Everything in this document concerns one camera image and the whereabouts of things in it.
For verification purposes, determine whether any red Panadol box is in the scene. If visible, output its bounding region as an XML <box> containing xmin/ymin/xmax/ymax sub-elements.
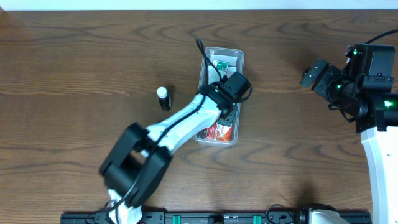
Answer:
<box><xmin>205</xmin><ymin>123</ymin><xmax>233</xmax><ymax>142</ymax></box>

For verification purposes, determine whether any blue medicine box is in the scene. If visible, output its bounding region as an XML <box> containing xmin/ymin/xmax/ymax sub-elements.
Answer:
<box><xmin>208</xmin><ymin>55</ymin><xmax>238</xmax><ymax>84</ymax></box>

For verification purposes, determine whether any white green medicine box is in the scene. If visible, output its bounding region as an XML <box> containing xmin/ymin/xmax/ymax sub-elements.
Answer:
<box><xmin>208</xmin><ymin>60</ymin><xmax>237</xmax><ymax>80</ymax></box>

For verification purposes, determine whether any clear plastic container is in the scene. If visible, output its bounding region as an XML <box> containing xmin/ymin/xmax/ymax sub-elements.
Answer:
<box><xmin>193</xmin><ymin>47</ymin><xmax>244</xmax><ymax>147</ymax></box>

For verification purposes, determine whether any dark bottle white cap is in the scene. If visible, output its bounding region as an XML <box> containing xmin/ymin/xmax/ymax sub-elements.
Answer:
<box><xmin>157</xmin><ymin>86</ymin><xmax>172</xmax><ymax>111</ymax></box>

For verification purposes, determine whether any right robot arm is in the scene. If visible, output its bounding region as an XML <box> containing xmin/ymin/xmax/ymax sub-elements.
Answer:
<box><xmin>300</xmin><ymin>58</ymin><xmax>397</xmax><ymax>223</ymax></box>

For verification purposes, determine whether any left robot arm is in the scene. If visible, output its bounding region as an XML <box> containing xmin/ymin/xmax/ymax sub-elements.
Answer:
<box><xmin>99</xmin><ymin>83</ymin><xmax>245</xmax><ymax>223</ymax></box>

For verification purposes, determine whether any left black cable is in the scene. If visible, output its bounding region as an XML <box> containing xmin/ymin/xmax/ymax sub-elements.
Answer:
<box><xmin>83</xmin><ymin>37</ymin><xmax>253</xmax><ymax>224</ymax></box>

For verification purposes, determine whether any black cable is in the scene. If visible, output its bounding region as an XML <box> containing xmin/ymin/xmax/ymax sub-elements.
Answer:
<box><xmin>364</xmin><ymin>29</ymin><xmax>398</xmax><ymax>45</ymax></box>
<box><xmin>83</xmin><ymin>37</ymin><xmax>253</xmax><ymax>224</ymax></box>

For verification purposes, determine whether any right black cable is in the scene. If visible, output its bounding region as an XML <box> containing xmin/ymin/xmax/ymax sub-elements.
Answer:
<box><xmin>364</xmin><ymin>29</ymin><xmax>398</xmax><ymax>45</ymax></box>

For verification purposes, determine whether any black mounting rail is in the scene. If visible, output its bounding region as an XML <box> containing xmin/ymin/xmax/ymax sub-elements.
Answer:
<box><xmin>60</xmin><ymin>210</ymin><xmax>373</xmax><ymax>224</ymax></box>

